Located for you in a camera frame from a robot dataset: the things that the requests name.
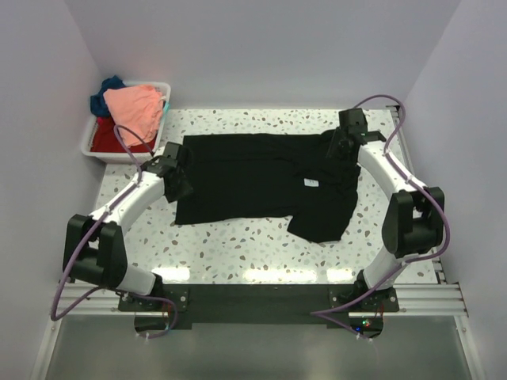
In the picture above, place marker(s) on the salmon pink t shirt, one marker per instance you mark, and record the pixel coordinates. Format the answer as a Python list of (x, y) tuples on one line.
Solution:
[(139, 108)]

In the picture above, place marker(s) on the black t shirt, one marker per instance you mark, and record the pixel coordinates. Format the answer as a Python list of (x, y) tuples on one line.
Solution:
[(270, 176)]

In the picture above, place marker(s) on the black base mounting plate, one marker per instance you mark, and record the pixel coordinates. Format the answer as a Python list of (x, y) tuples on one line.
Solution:
[(286, 304)]

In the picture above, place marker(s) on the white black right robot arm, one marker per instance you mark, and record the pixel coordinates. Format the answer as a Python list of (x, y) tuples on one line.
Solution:
[(413, 224)]

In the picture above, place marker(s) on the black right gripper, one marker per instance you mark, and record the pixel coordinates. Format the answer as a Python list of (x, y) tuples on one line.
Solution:
[(333, 152)]

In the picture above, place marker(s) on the aluminium front rail frame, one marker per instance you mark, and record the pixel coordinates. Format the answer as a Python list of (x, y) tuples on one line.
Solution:
[(412, 300)]

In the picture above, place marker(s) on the aluminium right side rail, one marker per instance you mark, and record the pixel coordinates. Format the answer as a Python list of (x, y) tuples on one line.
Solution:
[(409, 178)]

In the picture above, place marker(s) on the blue t shirt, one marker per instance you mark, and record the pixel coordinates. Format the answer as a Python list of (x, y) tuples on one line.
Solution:
[(98, 106)]

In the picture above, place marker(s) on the red t shirt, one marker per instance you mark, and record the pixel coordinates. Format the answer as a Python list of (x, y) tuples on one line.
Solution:
[(104, 140)]

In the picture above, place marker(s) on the white plastic laundry basket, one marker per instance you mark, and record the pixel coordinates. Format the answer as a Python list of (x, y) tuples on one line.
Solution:
[(122, 158)]

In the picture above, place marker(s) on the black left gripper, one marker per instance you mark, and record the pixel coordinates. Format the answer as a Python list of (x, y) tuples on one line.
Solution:
[(185, 189)]

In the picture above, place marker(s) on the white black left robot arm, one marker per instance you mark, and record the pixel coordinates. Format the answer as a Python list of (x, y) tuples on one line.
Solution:
[(95, 251)]

